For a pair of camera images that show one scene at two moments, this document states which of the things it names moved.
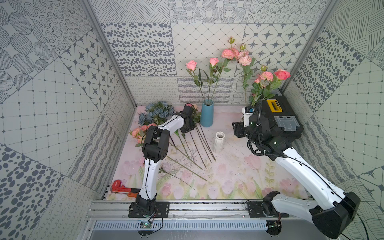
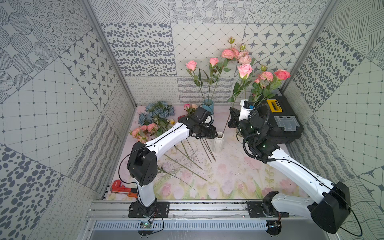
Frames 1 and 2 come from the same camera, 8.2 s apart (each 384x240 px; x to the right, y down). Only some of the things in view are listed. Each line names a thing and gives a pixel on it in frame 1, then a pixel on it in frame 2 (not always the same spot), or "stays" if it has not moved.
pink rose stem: (213, 62) stays
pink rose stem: (192, 65) stays
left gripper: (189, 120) to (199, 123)
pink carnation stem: (161, 170) stays
